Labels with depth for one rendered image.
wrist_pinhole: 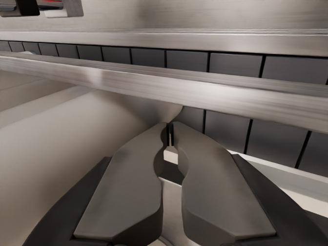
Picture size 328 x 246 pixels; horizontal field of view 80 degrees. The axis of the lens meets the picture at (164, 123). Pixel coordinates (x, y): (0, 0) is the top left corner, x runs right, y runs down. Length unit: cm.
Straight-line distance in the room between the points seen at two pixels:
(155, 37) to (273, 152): 14
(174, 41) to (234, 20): 6
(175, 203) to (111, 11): 25
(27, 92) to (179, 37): 14
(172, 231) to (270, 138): 21
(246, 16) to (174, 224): 26
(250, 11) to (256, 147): 11
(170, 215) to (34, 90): 22
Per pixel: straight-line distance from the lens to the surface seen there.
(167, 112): 15
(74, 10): 23
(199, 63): 17
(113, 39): 21
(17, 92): 21
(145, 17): 25
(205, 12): 21
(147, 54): 19
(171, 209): 29
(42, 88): 21
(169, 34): 18
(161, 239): 35
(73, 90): 18
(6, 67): 20
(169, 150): 17
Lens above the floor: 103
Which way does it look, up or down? 48 degrees down
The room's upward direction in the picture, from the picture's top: 131 degrees counter-clockwise
